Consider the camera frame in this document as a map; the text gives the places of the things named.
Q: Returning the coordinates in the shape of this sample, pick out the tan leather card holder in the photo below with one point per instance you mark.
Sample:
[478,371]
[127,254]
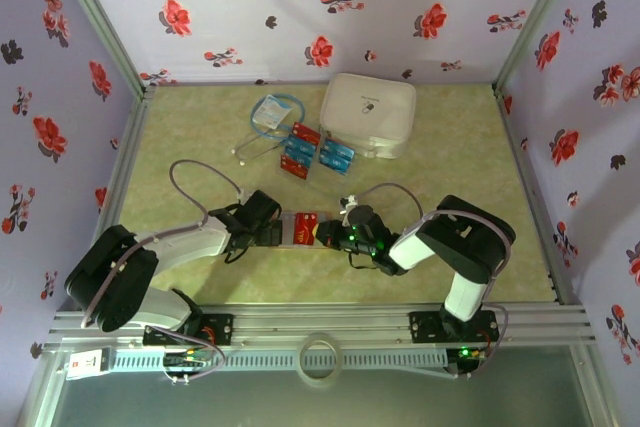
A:
[289,229]

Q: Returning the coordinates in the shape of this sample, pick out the red VIP card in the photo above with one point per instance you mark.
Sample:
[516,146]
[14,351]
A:
[306,131]
[295,168]
[306,229]

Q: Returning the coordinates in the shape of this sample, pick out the group of red blue packets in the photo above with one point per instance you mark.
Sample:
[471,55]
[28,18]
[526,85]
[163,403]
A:
[317,174]

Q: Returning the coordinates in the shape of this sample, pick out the blue VIP card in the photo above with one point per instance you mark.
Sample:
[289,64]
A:
[335,161]
[301,141]
[299,152]
[340,147]

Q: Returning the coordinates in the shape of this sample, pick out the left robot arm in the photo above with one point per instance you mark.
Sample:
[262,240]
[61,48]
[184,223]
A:
[185,247]

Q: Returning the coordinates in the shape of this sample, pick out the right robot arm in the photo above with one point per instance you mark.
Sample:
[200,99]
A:
[470,237]

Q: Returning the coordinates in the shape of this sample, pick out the blue stethoscope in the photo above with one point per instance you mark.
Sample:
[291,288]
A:
[270,137]

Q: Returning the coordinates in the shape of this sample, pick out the small clear plastic packet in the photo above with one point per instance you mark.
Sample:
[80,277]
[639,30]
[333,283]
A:
[272,111]

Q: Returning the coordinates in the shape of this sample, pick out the clear tape roll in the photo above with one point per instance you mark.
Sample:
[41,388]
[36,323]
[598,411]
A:
[302,361]

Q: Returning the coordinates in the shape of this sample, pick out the white medical pouch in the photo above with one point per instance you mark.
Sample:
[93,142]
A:
[367,107]

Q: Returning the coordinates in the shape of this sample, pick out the small circuit board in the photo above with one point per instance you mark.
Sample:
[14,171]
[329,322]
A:
[470,354]
[187,361]

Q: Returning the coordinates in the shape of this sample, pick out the white power adapter box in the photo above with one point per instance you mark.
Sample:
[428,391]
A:
[87,364]

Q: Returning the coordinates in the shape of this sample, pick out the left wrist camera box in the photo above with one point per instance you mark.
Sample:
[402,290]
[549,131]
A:
[245,194]

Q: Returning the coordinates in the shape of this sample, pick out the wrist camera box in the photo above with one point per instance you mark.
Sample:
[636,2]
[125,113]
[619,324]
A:
[245,194]
[350,203]

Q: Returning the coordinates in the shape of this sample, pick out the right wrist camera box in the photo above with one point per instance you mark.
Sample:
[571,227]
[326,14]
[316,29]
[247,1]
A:
[350,203]

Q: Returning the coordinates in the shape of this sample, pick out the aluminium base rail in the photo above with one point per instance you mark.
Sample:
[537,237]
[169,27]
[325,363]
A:
[320,322]

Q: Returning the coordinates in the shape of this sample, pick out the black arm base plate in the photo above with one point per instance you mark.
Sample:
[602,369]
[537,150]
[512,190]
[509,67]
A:
[425,327]
[220,329]

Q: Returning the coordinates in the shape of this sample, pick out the aluminium side rail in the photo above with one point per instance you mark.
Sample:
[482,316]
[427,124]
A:
[131,139]
[512,127]

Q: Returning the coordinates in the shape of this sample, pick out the aluminium corner post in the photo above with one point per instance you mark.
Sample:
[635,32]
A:
[533,22]
[103,22]

